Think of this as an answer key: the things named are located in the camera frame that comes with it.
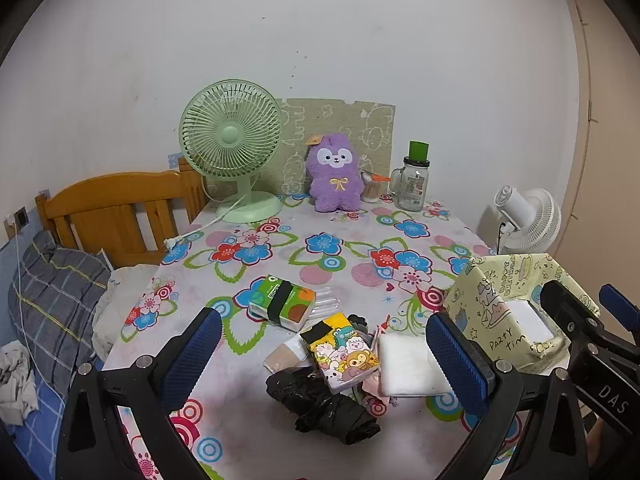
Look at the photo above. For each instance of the blue checked bed sheet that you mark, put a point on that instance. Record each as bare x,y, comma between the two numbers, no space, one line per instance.
45,410

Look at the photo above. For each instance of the beige door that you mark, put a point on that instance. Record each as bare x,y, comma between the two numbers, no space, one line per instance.
610,160

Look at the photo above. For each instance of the white fan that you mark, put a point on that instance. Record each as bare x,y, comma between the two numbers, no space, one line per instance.
530,220

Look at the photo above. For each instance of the beige tissue pack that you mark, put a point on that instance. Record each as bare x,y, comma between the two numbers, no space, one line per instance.
285,357

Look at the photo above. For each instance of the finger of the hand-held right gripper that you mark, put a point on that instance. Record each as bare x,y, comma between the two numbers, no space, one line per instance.
565,310
617,297

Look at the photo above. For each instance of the orange scissors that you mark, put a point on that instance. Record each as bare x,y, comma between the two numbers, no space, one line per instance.
381,178

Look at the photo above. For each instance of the small glass cup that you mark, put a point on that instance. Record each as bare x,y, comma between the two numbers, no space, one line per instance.
371,192

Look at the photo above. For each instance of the beige cartoon wall board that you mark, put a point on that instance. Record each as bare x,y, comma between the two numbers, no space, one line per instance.
350,120

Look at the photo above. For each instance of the wooden bed headboard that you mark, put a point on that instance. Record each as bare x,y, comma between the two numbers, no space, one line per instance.
120,195

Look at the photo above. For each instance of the white pack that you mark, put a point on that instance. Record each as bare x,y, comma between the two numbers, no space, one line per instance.
532,322

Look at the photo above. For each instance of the floral tablecloth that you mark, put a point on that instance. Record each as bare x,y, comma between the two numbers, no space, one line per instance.
350,240

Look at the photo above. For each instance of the green desk fan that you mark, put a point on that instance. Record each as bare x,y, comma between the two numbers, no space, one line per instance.
230,135

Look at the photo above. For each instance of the clear plastic wrapper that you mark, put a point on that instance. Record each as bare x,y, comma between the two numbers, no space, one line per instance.
327,302

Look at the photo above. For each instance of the glass mug with green lid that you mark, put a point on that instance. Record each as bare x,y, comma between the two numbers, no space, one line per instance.
412,190

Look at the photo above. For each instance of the purple plush toy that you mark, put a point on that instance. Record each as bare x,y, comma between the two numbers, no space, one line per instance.
335,180

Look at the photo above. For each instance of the green tissue pack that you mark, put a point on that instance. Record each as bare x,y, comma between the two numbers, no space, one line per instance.
262,295

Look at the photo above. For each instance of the black plastic bag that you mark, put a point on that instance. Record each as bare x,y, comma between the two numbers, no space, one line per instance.
320,405

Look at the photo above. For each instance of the white quilt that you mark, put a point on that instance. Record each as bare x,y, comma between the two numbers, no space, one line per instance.
120,300

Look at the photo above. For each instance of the cartoon print tissue pack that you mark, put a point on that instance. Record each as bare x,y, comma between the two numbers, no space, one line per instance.
345,355

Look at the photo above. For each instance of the white towel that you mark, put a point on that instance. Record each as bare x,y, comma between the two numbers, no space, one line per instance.
410,365

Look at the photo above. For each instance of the wall socket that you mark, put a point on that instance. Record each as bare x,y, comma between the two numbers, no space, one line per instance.
22,216

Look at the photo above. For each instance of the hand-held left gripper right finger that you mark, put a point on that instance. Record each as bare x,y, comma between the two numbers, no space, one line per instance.
460,362

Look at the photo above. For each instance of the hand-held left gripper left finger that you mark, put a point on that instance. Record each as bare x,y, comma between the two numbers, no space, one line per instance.
192,355

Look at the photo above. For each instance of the crumpled white cloth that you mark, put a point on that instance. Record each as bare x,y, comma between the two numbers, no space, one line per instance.
15,385

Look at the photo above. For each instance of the yellow cartoon storage box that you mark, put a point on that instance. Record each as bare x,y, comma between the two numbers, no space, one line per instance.
480,305

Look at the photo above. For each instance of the grey plaid pillow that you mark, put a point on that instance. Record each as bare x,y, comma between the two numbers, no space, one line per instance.
55,300

